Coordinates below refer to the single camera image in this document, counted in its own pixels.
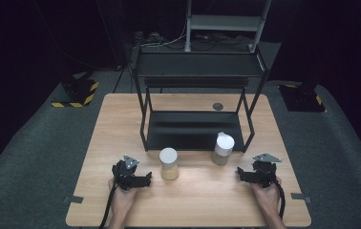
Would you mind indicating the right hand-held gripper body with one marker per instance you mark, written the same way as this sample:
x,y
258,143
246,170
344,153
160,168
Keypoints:
x,y
264,171

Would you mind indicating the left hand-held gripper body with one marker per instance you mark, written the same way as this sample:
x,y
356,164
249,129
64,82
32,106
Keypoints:
x,y
125,173

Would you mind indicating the glass jar of yellow powder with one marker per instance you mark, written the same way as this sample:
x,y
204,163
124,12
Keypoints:
x,y
169,165

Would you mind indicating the glass jar of brown powder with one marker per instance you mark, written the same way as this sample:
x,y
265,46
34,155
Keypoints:
x,y
223,149

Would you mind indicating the black two-tier metal rack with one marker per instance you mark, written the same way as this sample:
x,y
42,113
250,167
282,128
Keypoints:
x,y
194,65

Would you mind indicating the person's left hand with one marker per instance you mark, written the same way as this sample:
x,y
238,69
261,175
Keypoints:
x,y
123,198

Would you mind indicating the person's right hand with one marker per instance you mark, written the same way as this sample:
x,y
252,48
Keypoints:
x,y
266,198

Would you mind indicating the grey tape strip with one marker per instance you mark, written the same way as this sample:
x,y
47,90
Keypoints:
x,y
73,199
301,197

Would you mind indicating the grey round table grommet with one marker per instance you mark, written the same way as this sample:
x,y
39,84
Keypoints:
x,y
218,106

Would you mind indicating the black stand base striped edge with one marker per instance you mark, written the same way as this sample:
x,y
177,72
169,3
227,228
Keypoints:
x,y
78,90
306,100

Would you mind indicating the white metal frame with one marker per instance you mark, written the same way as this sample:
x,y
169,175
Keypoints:
x,y
224,22

